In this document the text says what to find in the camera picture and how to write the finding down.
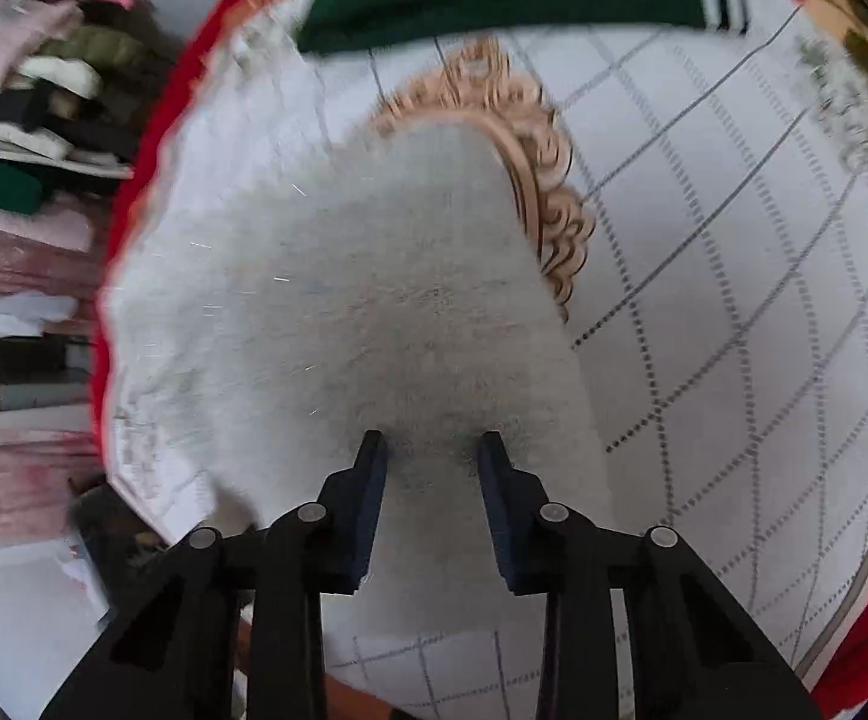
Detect white tweed jacket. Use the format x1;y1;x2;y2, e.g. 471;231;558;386
105;124;612;637

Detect clothes rack with garments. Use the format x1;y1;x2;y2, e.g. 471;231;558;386
0;0;175;216

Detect white diamond pattern sheet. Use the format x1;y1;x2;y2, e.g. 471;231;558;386
100;0;868;718

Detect red floral blanket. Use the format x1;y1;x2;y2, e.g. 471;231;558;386
87;0;868;720

